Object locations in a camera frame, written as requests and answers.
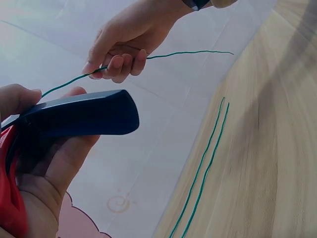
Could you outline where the person's left hand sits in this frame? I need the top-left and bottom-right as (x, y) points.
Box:
(0, 83), (101, 238)

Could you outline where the person's right hand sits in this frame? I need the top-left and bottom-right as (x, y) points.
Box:
(82, 0), (199, 84)

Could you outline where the red and black wire stripper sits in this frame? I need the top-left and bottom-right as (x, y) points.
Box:
(0, 89), (140, 238)

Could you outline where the green wire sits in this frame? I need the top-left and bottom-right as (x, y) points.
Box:
(169, 96), (225, 238)
(41, 50), (235, 98)
(181, 102), (230, 238)

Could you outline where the black wrist band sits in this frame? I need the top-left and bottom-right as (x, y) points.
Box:
(181, 0), (239, 12)

